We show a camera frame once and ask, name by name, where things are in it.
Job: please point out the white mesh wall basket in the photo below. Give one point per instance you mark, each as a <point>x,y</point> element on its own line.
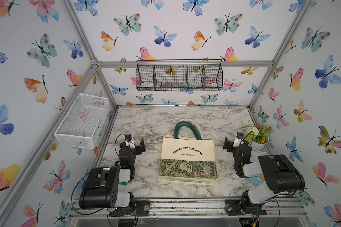
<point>82,123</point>

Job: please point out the black wire wall basket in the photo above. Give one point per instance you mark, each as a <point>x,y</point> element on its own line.
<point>185,75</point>

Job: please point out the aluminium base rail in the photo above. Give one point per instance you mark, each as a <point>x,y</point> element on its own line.
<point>201,208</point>

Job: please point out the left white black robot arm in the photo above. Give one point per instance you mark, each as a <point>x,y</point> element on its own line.
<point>101,184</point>

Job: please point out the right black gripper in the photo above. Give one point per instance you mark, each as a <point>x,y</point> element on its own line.
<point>230,145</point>

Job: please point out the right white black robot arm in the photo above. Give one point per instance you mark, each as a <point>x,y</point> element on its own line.
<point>280,178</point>

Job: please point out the starry night canvas tote bag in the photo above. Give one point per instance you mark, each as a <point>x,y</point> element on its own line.
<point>187,181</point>

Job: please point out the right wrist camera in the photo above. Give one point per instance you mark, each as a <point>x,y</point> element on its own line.
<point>238,139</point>

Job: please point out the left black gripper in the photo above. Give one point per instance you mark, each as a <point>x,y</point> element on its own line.
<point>139,151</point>

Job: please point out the potted artificial flower plant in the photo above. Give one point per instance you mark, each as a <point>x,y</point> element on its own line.
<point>258,135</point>

